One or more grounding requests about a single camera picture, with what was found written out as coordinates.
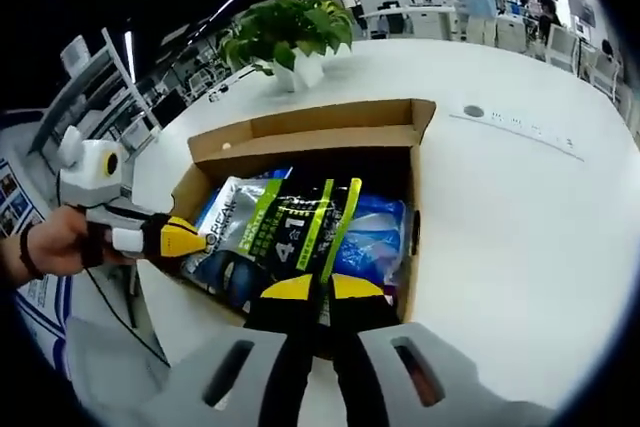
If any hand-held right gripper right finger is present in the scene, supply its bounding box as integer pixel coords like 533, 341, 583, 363
327, 274, 556, 427

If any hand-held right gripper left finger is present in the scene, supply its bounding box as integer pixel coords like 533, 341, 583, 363
149, 274, 316, 427

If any silver blue soft pouch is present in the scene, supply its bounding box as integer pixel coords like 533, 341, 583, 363
185, 165, 296, 311

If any black green soft pouch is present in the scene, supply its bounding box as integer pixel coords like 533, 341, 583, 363
237, 177, 364, 298

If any blue wet wipes pack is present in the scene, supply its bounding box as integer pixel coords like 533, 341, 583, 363
333, 192, 410, 301

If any brown cardboard shoe box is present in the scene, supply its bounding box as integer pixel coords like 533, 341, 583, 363
169, 98, 437, 363

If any person's left hand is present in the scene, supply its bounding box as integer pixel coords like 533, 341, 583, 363
37, 205, 139, 278

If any black wristband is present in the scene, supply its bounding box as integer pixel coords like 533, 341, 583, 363
18, 230, 45, 281

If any white metal rack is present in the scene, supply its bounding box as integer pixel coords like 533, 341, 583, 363
29, 26, 162, 158

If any blue white poster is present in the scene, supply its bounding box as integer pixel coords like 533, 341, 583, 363
0, 156, 76, 348

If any potted green plant white pot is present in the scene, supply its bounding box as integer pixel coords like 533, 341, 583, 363
217, 0, 356, 94

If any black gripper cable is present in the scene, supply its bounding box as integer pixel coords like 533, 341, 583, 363
83, 266, 171, 367

